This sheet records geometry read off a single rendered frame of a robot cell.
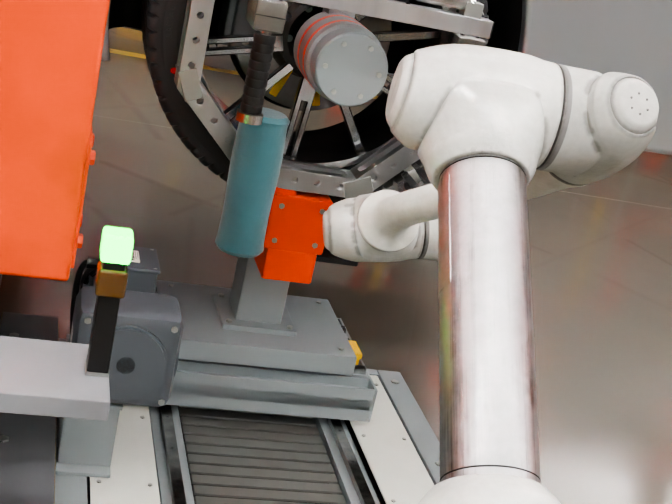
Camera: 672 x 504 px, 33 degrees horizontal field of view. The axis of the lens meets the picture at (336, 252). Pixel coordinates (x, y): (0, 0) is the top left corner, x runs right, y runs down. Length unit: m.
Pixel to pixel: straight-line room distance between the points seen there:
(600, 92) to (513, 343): 0.34
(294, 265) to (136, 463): 0.47
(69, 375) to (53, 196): 0.26
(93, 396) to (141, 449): 0.64
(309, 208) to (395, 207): 0.43
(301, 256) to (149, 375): 0.42
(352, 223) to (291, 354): 0.56
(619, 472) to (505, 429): 1.63
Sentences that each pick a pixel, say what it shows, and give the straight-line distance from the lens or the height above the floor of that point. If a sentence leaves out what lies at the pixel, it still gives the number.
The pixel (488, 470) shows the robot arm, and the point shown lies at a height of 0.67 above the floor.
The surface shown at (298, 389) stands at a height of 0.15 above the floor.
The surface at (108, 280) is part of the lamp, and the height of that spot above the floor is 0.60.
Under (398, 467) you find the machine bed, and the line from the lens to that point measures 2.31.
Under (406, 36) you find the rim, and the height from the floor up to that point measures 0.89.
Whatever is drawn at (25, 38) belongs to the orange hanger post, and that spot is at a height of 0.87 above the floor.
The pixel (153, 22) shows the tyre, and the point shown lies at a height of 0.83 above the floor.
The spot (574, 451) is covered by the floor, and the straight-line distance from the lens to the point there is 2.77.
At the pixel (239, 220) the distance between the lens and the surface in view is 2.01.
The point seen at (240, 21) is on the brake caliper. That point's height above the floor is 0.85.
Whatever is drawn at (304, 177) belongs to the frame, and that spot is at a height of 0.61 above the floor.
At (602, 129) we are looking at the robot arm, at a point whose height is 0.95.
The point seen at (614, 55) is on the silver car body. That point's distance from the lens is 2.38.
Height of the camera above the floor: 1.19
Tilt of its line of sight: 19 degrees down
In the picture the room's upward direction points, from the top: 13 degrees clockwise
